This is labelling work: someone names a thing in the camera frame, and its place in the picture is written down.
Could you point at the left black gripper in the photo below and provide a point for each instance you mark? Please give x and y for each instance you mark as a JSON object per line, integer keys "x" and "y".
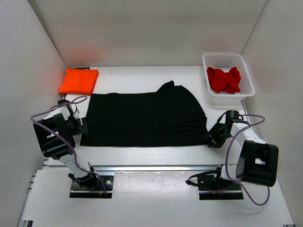
{"x": 82, "y": 129}

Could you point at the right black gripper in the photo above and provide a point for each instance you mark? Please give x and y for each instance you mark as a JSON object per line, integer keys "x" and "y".
{"x": 217, "y": 143}

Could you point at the orange t shirt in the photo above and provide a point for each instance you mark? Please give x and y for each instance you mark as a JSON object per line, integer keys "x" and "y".
{"x": 79, "y": 82}

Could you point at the black t shirt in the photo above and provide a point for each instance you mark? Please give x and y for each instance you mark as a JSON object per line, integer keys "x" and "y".
{"x": 169, "y": 117}

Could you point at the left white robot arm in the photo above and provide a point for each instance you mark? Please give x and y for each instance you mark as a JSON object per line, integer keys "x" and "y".
{"x": 55, "y": 130}

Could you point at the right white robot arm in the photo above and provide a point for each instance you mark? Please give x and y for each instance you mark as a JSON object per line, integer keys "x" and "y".
{"x": 258, "y": 160}

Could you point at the white plastic basket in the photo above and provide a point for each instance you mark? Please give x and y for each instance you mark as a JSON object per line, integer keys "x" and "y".
{"x": 225, "y": 62}

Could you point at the red t shirt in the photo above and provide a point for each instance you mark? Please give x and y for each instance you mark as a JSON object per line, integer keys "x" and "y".
{"x": 224, "y": 81}

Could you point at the dark label sticker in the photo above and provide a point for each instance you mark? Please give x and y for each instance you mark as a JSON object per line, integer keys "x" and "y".
{"x": 82, "y": 68}

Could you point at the aluminium rail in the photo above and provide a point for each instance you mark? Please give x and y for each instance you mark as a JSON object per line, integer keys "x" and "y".
{"x": 157, "y": 168}

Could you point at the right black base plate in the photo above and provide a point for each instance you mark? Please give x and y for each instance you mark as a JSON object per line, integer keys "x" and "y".
{"x": 212, "y": 187}

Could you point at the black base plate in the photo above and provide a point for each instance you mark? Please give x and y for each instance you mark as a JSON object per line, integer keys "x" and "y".
{"x": 94, "y": 192}
{"x": 212, "y": 187}

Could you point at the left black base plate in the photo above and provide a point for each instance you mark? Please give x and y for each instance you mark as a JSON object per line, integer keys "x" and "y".
{"x": 94, "y": 192}

